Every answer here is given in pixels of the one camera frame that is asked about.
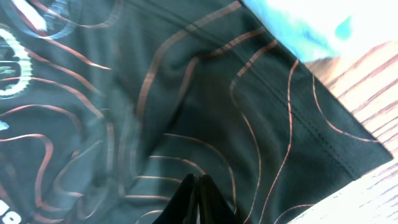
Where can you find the black and light-blue garment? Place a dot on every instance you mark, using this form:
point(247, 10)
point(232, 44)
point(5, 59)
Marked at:
point(318, 29)

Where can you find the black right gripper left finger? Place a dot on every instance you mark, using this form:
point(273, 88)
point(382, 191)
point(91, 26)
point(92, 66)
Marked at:
point(183, 206)

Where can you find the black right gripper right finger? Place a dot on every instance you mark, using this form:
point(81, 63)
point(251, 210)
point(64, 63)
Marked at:
point(213, 207)

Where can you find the black printed cycling jersey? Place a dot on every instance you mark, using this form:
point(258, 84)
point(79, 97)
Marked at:
point(106, 106)

